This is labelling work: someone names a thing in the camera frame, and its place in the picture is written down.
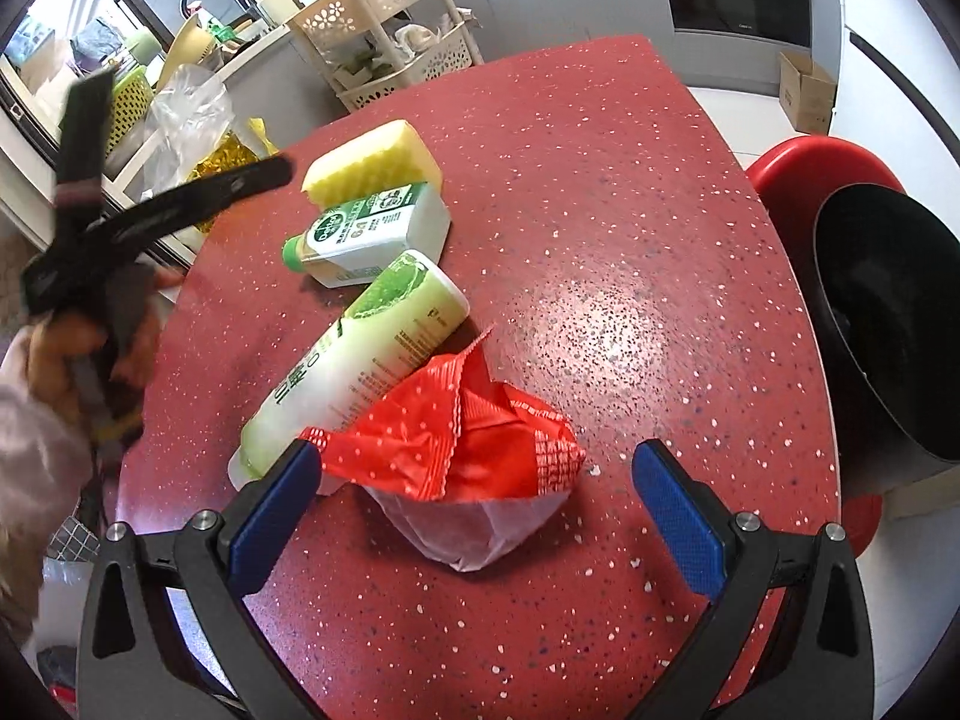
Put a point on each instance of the green plastic basket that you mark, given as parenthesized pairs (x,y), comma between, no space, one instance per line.
(127,109)

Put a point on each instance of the person's left hand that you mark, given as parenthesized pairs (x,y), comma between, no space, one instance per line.
(52,367)

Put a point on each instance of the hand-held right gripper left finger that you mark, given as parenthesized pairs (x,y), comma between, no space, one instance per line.
(274,514)

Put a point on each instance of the yellow sponge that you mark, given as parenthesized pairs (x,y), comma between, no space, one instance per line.
(367,157)

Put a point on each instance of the beige plastic storage cart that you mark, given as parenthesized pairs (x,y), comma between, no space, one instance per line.
(382,22)

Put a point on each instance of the pale yellow plastic item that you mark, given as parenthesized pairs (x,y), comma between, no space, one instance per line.
(187,45)

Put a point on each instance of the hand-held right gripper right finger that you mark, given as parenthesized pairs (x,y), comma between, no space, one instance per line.
(679,521)

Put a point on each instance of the gold foil bag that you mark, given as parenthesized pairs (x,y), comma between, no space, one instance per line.
(225,157)

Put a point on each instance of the black trash bin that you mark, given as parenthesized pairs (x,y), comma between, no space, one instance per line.
(885,330)

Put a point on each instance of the clear plastic bag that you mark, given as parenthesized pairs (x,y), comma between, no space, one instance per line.
(187,120)

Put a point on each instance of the beige utensil holder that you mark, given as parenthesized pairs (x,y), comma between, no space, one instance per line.
(274,4)

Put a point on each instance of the red snack bag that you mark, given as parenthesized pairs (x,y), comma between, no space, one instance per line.
(480,427)

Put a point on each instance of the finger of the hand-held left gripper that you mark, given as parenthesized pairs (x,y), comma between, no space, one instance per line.
(86,135)
(202,191)

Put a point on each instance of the grey checked bag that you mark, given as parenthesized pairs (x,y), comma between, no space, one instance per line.
(71,540)

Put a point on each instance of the tall white green bottle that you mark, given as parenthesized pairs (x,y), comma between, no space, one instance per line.
(360,360)

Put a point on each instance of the small cardboard box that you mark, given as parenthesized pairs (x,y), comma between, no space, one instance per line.
(806,94)

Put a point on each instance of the small green label bottle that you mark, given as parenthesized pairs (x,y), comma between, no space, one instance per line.
(390,232)

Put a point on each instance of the red round stool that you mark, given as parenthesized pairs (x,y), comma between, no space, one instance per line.
(802,172)

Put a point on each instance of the white refrigerator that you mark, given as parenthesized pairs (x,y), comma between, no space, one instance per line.
(900,7)

